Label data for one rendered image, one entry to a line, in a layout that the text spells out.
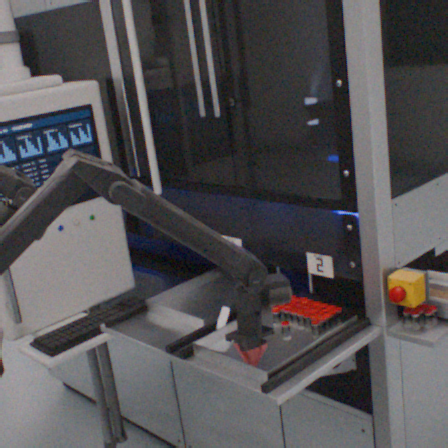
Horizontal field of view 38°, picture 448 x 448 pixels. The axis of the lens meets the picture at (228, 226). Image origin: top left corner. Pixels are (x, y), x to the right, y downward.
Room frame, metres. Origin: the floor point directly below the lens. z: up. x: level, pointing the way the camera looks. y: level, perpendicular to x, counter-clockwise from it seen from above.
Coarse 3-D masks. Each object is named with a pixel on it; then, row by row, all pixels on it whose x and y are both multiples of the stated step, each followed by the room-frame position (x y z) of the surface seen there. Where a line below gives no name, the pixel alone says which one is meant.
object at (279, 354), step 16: (272, 320) 1.65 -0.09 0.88; (352, 320) 1.53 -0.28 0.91; (208, 336) 1.55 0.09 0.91; (224, 336) 1.58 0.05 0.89; (272, 336) 1.56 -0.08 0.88; (304, 336) 1.53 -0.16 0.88; (208, 352) 1.47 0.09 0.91; (224, 352) 1.51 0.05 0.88; (272, 352) 1.47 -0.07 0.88; (288, 352) 1.46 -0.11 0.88; (304, 352) 1.41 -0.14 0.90; (240, 368) 1.39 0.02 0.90; (256, 368) 1.35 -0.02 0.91; (272, 368) 1.34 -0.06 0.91
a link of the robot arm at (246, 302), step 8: (240, 288) 1.39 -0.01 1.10; (264, 288) 1.39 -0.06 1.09; (240, 296) 1.37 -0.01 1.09; (248, 296) 1.36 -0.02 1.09; (256, 296) 1.37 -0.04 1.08; (264, 296) 1.39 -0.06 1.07; (240, 304) 1.37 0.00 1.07; (248, 304) 1.36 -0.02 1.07; (256, 304) 1.37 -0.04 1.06; (248, 312) 1.36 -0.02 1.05
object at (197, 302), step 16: (208, 272) 2.01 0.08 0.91; (224, 272) 2.05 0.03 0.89; (176, 288) 1.92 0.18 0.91; (192, 288) 1.96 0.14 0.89; (208, 288) 1.95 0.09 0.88; (224, 288) 1.93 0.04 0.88; (160, 304) 1.87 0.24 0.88; (176, 304) 1.85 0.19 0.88; (192, 304) 1.84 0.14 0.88; (208, 304) 1.82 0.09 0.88; (224, 304) 1.81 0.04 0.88; (176, 320) 1.74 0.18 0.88; (192, 320) 1.68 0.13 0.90; (208, 320) 1.66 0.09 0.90
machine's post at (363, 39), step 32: (352, 0) 1.54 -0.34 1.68; (352, 32) 1.55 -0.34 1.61; (352, 64) 1.55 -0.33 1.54; (352, 96) 1.56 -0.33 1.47; (384, 96) 1.56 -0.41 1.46; (352, 128) 1.56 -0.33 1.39; (384, 128) 1.55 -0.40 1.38; (384, 160) 1.55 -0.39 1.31; (384, 192) 1.54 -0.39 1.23; (384, 224) 1.54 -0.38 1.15; (384, 256) 1.53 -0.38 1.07; (384, 288) 1.53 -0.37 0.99; (384, 320) 1.52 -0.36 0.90; (384, 352) 1.53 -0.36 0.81; (384, 384) 1.53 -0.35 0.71; (384, 416) 1.54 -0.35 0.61
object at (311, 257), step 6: (312, 258) 1.68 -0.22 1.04; (324, 258) 1.65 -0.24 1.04; (330, 258) 1.63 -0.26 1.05; (312, 264) 1.68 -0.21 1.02; (324, 264) 1.65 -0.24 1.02; (330, 264) 1.64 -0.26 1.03; (312, 270) 1.68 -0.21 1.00; (324, 270) 1.65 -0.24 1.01; (330, 270) 1.64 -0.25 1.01; (324, 276) 1.66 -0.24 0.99; (330, 276) 1.64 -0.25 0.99
